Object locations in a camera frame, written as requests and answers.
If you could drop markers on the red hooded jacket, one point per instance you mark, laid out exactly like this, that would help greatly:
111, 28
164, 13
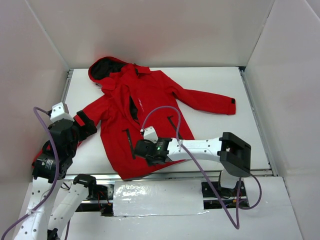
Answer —
134, 97

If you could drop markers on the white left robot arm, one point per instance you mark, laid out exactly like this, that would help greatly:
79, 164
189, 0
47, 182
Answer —
42, 221

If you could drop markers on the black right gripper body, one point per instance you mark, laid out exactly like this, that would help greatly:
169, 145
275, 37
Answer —
139, 149

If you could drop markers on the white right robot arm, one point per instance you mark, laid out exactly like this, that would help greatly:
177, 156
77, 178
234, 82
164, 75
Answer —
229, 150

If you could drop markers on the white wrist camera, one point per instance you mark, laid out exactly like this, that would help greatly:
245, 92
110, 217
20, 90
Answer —
60, 111
149, 134

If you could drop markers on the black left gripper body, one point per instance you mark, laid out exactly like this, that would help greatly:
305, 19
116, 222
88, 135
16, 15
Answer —
81, 127

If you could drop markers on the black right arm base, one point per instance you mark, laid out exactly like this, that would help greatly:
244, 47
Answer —
224, 193

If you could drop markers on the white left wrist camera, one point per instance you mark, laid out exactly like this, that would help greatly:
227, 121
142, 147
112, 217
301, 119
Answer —
60, 111

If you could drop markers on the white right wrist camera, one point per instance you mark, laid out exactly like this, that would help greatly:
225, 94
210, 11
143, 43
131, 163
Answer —
149, 134

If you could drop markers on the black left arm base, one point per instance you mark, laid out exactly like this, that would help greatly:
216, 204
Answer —
99, 197

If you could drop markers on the reflective foil sheet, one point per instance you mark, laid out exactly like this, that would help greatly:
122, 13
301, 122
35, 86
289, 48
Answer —
158, 198

